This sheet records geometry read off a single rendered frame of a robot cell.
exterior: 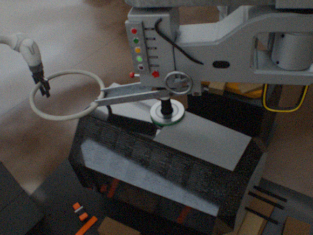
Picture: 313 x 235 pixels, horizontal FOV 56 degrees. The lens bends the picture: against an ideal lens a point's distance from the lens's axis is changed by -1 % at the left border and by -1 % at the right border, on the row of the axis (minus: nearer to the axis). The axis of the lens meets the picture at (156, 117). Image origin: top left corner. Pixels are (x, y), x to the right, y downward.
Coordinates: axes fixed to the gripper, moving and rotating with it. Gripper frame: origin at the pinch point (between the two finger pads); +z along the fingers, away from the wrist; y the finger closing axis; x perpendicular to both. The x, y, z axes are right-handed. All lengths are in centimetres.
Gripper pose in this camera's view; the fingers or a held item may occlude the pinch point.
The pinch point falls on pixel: (44, 92)
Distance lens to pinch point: 223.1
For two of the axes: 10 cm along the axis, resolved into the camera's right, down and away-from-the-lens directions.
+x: 4.5, -6.4, 6.2
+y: 8.9, 3.3, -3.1
